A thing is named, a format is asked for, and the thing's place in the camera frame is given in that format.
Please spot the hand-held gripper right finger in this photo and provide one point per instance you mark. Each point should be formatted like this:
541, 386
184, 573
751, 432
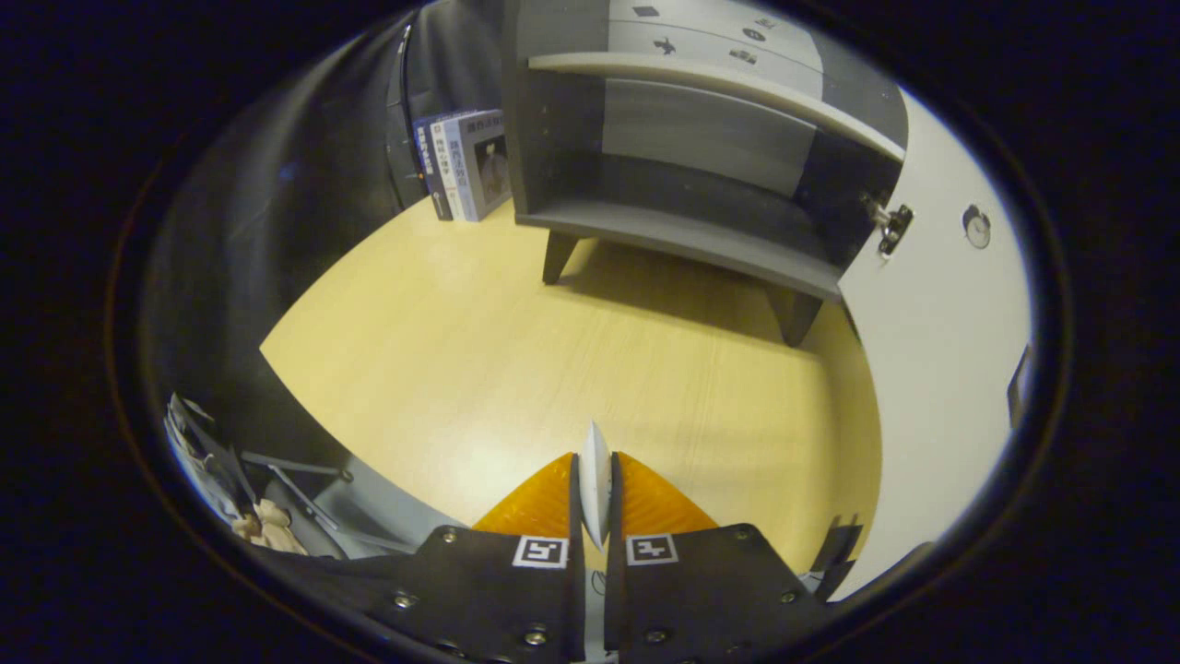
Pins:
616, 599

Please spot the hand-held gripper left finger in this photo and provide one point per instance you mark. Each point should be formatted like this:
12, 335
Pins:
576, 599

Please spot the thin white blue packet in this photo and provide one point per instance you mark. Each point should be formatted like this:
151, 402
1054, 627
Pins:
596, 480

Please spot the grey cabinet body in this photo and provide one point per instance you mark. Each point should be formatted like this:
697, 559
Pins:
664, 203

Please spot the grey cover book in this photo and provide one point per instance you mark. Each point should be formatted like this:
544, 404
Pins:
489, 161

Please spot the white spine book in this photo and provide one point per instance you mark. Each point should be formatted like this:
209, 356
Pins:
452, 166

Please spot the metal door hinge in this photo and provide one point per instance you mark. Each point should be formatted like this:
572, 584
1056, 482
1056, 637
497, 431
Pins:
892, 226

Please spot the black backdrop cloth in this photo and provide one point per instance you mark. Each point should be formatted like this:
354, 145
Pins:
323, 184

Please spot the thin black stand pole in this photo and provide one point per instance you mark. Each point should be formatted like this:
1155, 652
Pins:
395, 120

